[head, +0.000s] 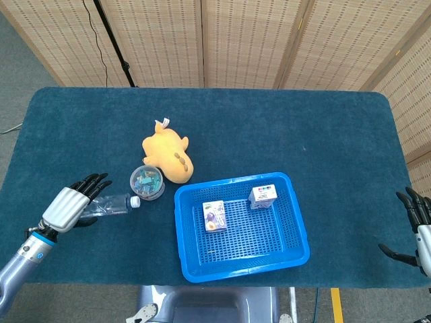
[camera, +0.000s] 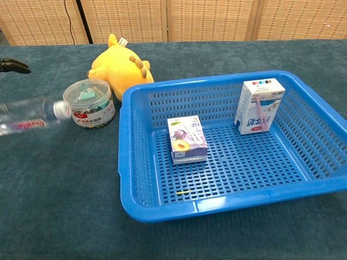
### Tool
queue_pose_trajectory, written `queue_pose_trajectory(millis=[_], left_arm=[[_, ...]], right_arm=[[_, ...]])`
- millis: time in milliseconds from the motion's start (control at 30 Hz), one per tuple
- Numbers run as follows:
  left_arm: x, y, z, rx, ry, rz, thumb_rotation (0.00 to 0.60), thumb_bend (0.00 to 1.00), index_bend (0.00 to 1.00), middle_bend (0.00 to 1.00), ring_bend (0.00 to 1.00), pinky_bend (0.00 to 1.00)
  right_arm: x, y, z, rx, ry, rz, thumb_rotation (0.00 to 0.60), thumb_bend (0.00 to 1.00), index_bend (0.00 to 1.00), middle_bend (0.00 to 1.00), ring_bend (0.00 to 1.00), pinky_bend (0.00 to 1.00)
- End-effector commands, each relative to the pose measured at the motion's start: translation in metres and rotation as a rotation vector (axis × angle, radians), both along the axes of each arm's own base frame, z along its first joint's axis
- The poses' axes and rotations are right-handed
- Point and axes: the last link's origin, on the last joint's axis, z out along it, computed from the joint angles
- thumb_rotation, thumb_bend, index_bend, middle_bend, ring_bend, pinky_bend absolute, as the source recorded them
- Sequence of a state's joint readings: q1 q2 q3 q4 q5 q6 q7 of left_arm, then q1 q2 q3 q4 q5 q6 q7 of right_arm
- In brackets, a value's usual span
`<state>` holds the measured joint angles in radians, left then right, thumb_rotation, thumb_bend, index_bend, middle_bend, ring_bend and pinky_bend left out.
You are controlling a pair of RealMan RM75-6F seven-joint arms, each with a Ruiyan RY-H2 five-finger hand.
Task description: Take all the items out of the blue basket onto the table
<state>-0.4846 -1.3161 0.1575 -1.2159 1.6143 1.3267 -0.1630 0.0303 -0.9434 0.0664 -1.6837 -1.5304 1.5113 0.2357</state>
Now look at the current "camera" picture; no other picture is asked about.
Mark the clear plastic water bottle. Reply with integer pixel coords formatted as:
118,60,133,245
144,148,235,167
0,96,72,136

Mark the clear jar of binder clips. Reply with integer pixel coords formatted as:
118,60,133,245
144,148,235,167
62,79,117,130

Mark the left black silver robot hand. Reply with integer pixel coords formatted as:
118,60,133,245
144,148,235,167
0,57,32,74

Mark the teal table cloth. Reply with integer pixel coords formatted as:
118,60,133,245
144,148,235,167
0,39,347,260

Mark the thin black cable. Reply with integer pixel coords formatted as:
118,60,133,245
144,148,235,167
63,0,76,45

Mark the purple juice carton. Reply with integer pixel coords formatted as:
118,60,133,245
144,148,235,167
166,115,209,165

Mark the blue perforated plastic basket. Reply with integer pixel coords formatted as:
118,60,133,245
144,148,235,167
118,69,347,224

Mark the yellow plush dinosaur toy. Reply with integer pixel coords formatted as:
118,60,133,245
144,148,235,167
87,33,155,102

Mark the black tripod pole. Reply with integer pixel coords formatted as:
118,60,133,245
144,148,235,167
75,0,93,44

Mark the white milk carton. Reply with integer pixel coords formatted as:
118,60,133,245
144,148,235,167
234,77,286,135

